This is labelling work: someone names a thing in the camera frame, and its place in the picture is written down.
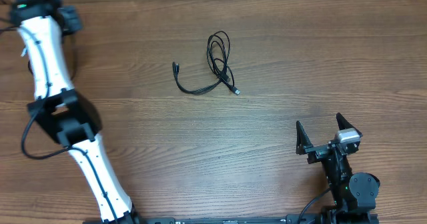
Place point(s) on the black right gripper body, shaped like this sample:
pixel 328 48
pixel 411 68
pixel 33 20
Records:
pixel 318 153

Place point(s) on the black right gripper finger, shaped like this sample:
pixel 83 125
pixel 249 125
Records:
pixel 303 142
pixel 344 124

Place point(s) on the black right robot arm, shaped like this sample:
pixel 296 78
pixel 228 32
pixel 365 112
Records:
pixel 354 194

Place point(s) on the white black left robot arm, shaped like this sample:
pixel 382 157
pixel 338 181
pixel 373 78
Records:
pixel 66 116

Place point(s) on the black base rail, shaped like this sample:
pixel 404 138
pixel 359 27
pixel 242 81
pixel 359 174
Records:
pixel 288 219

